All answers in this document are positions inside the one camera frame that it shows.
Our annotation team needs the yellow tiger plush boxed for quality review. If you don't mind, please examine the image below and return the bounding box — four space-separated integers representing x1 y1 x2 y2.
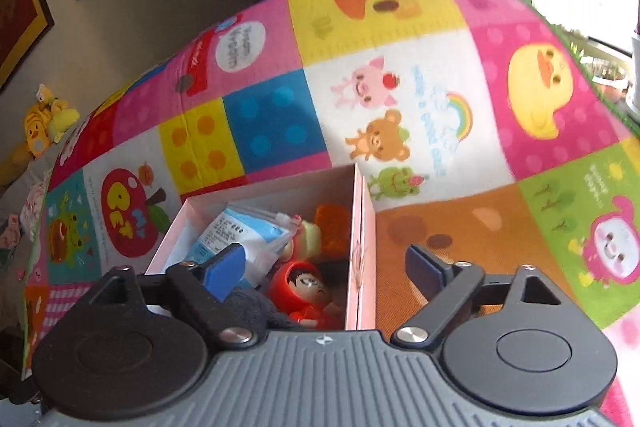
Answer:
21 99 57 158

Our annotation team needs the pink cardboard box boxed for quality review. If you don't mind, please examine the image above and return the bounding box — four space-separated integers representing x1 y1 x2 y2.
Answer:
144 163 377 334

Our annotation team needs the yellow duck plush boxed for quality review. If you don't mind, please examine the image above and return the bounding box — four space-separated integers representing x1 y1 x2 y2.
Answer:
36 86 82 144

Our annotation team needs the white plant pot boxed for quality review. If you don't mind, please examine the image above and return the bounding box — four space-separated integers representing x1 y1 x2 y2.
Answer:
626 33 640 108

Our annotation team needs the small potted plant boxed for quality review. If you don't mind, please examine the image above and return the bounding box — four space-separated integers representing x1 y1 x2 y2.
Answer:
570 52 629 102

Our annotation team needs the black plush toy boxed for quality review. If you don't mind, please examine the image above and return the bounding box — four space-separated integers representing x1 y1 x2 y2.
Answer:
224 286 307 334

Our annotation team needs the red hooded doll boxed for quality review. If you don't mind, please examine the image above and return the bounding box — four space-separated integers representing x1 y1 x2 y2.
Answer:
268 261 347 334

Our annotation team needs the blue white tissue pack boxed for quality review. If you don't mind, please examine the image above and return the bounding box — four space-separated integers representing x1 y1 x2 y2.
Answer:
186 203 294 289

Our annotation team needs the orange plastic toy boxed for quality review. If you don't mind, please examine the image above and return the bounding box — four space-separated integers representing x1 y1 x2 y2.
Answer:
314 203 352 259

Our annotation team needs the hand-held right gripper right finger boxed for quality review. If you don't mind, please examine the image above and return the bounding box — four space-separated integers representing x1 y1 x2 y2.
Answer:
391 245 562 351

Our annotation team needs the cake keychain with gold bell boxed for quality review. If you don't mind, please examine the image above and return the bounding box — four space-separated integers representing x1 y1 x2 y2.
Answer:
286 218 324 261

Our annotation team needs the long yellow plush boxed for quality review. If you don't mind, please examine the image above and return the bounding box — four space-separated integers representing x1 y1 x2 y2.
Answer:
0 146 32 186

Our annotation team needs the pink white cloth toy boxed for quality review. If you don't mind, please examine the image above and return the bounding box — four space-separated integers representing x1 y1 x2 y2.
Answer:
21 181 52 229

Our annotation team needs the grey sofa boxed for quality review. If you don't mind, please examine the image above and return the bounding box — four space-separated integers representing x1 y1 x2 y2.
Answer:
0 157 52 358

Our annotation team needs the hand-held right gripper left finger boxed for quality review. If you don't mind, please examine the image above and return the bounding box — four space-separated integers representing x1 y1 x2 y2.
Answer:
101 244 262 349

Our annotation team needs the colorful cartoon play mat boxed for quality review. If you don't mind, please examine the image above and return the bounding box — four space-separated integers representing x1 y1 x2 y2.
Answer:
22 0 640 427

